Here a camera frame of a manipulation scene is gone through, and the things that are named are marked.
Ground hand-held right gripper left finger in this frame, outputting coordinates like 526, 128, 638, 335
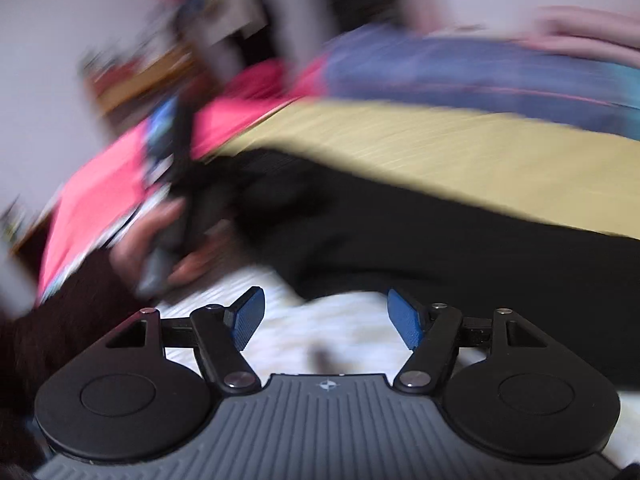
102, 286, 266, 394

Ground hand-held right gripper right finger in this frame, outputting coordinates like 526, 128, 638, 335
387, 288, 549, 395

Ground black pants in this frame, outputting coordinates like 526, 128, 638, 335
200, 147, 640, 386

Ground person's left hand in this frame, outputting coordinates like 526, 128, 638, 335
109, 199, 236, 292

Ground beige white-dashed blanket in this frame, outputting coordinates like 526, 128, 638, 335
160, 265, 640, 468

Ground wooden shelf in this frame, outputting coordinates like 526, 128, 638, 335
82, 42, 201, 117

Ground pink bed sheet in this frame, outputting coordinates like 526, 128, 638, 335
37, 57, 331, 306

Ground yellow quilt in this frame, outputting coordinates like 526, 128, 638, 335
220, 97, 640, 238

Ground plaid blue blanket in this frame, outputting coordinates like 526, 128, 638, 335
320, 24, 640, 137

